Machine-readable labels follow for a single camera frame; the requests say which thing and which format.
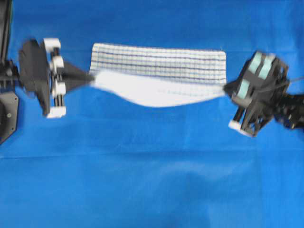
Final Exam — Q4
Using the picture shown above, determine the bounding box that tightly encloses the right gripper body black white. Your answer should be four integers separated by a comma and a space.
228, 50, 290, 137

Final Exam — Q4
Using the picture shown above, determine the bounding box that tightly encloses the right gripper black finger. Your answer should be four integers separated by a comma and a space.
223, 82, 240, 98
227, 76, 243, 86

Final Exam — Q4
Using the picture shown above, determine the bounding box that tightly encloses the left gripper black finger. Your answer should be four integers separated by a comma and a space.
62, 60, 95, 81
62, 75, 95, 95

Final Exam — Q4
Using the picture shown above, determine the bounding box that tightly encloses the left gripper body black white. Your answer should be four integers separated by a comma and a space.
19, 38, 67, 118

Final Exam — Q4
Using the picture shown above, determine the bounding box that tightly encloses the blue striped white towel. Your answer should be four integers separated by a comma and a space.
90, 43, 227, 108

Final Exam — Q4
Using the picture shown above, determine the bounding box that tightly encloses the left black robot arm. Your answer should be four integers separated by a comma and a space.
0, 0, 95, 143

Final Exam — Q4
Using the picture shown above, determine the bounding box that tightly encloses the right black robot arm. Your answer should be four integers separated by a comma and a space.
223, 51, 304, 137

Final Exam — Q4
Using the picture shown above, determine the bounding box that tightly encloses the blue table cloth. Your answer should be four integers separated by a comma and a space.
0, 0, 304, 228

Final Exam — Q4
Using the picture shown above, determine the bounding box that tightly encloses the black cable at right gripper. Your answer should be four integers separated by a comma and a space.
255, 76, 304, 92

